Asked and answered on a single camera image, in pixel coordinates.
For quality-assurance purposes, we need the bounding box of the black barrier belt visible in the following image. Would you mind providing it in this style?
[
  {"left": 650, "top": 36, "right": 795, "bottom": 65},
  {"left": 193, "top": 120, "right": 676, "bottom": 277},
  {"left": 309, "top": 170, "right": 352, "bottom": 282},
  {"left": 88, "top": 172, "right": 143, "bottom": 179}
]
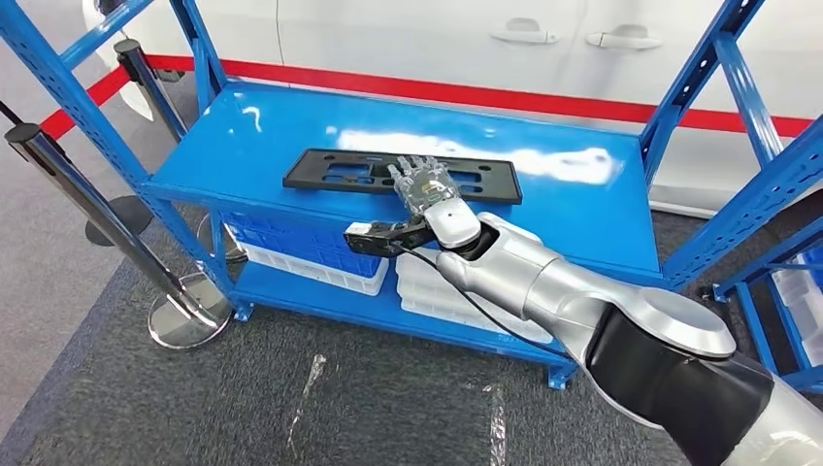
[{"left": 0, "top": 99, "right": 27, "bottom": 128}]

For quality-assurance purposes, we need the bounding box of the blue metal shelf rack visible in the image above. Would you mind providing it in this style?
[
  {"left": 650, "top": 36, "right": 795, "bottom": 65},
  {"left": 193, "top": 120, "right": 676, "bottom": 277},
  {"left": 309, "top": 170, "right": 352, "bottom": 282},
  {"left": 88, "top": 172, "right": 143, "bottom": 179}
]
[
  {"left": 709, "top": 218, "right": 823, "bottom": 395},
  {"left": 0, "top": 0, "right": 823, "bottom": 391}
]

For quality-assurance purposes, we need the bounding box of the short red barrier belt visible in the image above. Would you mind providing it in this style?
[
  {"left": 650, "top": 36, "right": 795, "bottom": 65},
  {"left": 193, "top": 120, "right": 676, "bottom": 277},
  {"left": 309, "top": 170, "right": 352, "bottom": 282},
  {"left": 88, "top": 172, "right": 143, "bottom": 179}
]
[{"left": 39, "top": 64, "right": 130, "bottom": 142}]

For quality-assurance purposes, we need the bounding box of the dark round stanchion base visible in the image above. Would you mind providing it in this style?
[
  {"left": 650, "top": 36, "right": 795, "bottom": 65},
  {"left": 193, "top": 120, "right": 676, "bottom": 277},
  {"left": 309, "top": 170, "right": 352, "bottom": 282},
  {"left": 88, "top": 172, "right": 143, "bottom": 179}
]
[{"left": 84, "top": 195, "right": 155, "bottom": 248}]

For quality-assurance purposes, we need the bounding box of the white car door handle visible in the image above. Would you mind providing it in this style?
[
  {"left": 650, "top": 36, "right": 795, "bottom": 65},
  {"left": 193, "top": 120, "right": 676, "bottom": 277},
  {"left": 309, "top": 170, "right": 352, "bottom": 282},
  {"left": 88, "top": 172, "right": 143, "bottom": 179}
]
[
  {"left": 584, "top": 24, "right": 664, "bottom": 51},
  {"left": 489, "top": 17, "right": 559, "bottom": 45}
]

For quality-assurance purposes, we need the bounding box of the clear floor tape strip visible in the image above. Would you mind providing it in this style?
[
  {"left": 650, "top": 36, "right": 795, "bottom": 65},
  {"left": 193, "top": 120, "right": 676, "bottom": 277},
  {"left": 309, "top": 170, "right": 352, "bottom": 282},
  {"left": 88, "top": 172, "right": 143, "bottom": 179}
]
[
  {"left": 285, "top": 353, "right": 328, "bottom": 461},
  {"left": 480, "top": 383, "right": 510, "bottom": 466}
]

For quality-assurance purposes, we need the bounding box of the chrome stanchion post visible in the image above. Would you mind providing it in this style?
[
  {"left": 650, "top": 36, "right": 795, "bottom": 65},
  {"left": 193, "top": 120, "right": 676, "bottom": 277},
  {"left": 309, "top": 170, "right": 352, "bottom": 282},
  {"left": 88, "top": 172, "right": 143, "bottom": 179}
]
[
  {"left": 3, "top": 123, "right": 234, "bottom": 351},
  {"left": 114, "top": 38, "right": 248, "bottom": 265}
]

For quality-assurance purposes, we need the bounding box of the white car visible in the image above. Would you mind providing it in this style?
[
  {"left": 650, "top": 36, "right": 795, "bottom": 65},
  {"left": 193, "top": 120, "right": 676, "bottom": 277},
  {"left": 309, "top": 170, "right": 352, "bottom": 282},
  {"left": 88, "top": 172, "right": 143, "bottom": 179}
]
[{"left": 80, "top": 0, "right": 823, "bottom": 220}]

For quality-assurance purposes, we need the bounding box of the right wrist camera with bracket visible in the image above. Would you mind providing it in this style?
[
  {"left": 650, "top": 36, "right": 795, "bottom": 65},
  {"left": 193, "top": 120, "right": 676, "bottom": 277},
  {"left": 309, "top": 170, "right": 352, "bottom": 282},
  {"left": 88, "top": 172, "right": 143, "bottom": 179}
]
[{"left": 342, "top": 218, "right": 439, "bottom": 260}]

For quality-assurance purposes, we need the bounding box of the blue plastic crate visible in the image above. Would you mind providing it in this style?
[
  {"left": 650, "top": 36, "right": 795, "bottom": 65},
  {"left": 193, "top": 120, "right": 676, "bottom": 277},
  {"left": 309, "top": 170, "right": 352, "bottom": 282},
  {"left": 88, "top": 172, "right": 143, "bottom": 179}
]
[{"left": 221, "top": 212, "right": 390, "bottom": 279}]

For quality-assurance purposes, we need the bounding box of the black plastic plate frame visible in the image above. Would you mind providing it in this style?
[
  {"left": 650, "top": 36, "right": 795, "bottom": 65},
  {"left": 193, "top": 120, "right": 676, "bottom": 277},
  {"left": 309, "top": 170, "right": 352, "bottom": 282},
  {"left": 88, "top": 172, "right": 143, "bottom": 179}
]
[{"left": 281, "top": 148, "right": 523, "bottom": 207}]

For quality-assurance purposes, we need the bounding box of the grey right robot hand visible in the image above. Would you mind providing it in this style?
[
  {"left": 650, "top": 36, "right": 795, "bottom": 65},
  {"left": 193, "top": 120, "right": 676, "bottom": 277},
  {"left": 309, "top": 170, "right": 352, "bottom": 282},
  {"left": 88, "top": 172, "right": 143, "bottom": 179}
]
[{"left": 385, "top": 155, "right": 463, "bottom": 217}]

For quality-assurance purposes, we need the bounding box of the long red barrier belt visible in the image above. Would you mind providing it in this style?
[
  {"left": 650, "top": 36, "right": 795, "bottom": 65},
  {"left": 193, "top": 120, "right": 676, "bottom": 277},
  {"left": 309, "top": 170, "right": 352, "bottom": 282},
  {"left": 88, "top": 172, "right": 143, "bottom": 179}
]
[{"left": 144, "top": 54, "right": 814, "bottom": 140}]

